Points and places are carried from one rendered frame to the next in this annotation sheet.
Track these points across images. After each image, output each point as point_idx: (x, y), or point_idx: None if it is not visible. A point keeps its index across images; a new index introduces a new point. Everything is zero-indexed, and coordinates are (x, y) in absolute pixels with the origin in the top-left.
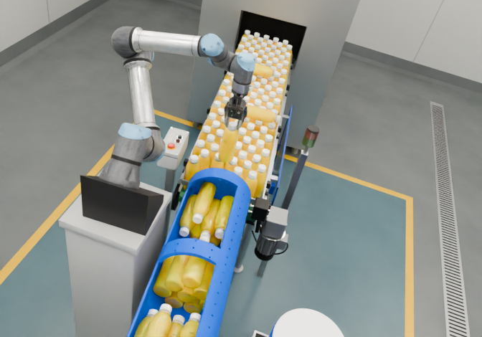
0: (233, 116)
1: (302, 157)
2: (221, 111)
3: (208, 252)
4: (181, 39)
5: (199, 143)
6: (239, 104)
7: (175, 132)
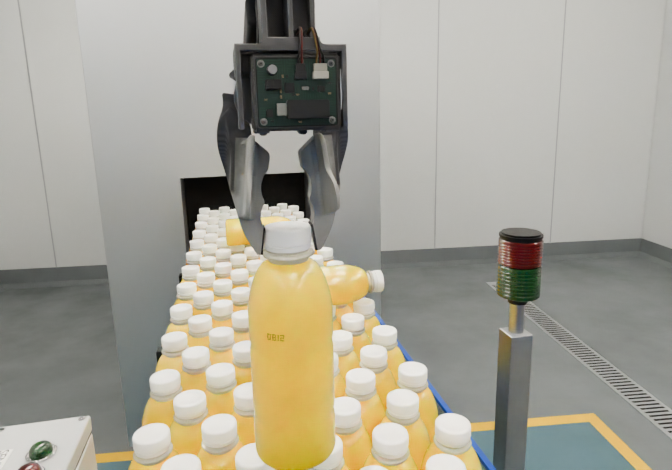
0: (294, 110)
1: (518, 348)
2: (200, 321)
3: None
4: None
5: (142, 443)
6: (306, 32)
7: (18, 440)
